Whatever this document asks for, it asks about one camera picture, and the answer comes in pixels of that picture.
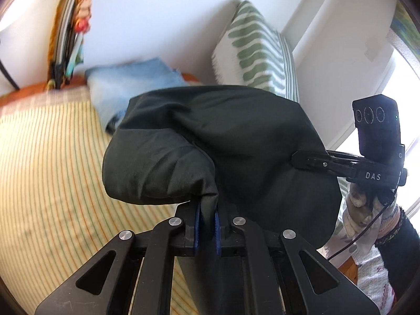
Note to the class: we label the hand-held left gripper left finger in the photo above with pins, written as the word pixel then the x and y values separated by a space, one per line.
pixel 196 228

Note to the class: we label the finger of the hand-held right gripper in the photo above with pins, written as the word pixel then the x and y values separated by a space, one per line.
pixel 315 160

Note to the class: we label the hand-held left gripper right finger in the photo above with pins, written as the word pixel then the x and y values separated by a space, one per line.
pixel 217 236

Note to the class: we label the dark pants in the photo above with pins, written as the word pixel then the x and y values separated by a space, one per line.
pixel 229 131

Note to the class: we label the person's right forearm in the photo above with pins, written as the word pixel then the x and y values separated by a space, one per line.
pixel 403 256

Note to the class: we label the person's right hand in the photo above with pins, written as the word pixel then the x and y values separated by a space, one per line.
pixel 361 216

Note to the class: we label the patterned curtain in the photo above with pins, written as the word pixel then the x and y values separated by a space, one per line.
pixel 405 29

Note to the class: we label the green patterned pillow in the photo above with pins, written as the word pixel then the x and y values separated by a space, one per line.
pixel 256 49

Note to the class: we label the printed white cloth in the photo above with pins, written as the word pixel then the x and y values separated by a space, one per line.
pixel 370 279

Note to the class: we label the striped yellow bed blanket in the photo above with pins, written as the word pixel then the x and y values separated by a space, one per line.
pixel 49 170

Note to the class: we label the light blue jeans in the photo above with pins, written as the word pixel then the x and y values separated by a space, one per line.
pixel 131 82

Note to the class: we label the colourful flat stack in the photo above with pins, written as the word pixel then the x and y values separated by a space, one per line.
pixel 70 23

